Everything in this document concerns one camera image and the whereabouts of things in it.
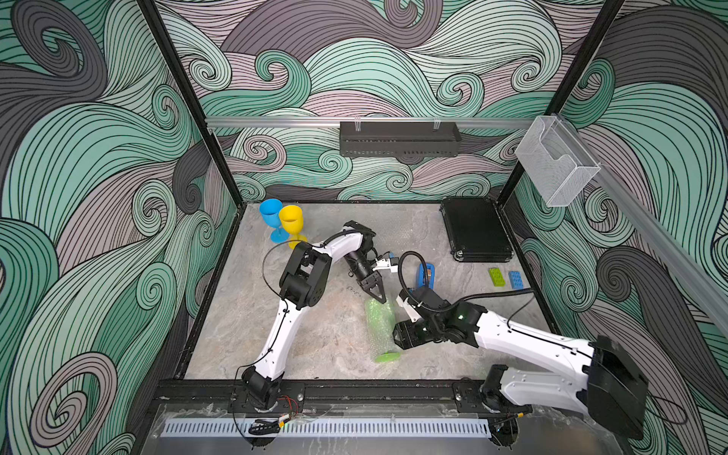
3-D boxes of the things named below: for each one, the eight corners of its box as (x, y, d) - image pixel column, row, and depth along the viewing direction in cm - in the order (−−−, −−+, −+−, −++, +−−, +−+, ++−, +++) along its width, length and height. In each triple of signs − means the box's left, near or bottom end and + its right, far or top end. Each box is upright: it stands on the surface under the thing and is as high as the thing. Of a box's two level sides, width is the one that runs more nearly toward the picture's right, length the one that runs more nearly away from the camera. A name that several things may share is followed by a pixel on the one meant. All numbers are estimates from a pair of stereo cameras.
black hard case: (454, 264, 103) (459, 254, 98) (439, 207, 122) (442, 197, 117) (511, 264, 103) (518, 254, 98) (487, 207, 122) (492, 197, 117)
